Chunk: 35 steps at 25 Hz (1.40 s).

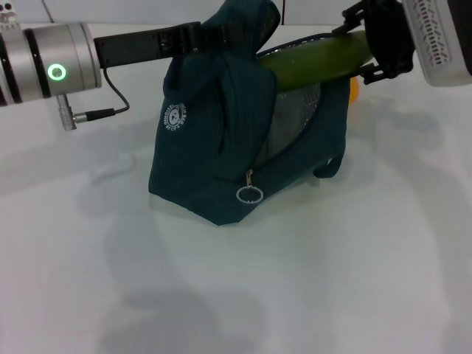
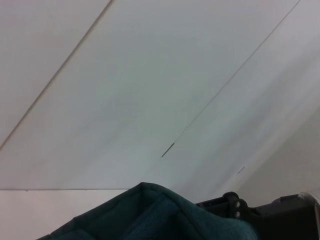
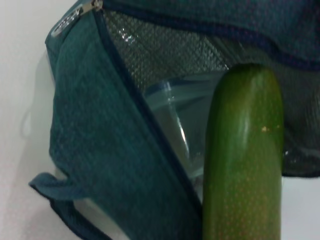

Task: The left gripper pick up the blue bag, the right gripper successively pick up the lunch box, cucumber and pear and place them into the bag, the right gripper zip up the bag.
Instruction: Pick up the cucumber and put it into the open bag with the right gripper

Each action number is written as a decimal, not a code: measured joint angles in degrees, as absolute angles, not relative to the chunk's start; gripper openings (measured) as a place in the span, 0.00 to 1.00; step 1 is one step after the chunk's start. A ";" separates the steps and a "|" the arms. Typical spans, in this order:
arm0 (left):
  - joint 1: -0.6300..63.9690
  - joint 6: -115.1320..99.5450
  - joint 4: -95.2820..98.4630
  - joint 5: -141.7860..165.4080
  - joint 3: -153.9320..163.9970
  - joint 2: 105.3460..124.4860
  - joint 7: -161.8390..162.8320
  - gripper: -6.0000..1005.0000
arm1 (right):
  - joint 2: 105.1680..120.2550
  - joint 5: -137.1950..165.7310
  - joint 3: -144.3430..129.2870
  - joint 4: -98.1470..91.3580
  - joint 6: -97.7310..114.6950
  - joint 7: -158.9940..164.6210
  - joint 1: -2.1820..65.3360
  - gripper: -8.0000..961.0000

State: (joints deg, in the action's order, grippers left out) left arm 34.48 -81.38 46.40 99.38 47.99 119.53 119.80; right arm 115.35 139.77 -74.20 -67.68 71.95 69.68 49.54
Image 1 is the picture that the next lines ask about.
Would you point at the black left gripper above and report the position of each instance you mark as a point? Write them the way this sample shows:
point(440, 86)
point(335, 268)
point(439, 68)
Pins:
point(136, 46)

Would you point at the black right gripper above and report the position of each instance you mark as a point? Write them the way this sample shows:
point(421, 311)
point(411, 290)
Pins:
point(391, 33)

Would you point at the orange yellow pear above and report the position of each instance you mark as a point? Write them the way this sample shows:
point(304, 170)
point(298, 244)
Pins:
point(354, 92)

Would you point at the green cucumber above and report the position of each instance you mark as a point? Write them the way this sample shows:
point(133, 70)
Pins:
point(313, 62)

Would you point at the dark teal insulated lunch bag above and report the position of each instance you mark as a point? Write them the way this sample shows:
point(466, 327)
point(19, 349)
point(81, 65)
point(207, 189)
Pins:
point(206, 147)

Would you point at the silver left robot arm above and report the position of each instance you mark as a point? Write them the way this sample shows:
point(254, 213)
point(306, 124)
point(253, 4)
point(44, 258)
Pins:
point(48, 62)

